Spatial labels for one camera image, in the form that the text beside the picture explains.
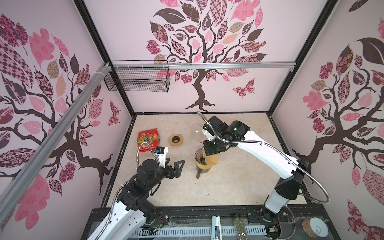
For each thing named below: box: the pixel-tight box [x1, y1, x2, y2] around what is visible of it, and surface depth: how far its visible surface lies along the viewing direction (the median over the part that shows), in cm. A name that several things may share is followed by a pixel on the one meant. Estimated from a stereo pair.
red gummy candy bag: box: [137, 128, 161, 153], surface depth 102 cm
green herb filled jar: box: [233, 216, 249, 240], surface depth 69 cm
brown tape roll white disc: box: [302, 217, 329, 238], surface depth 68 cm
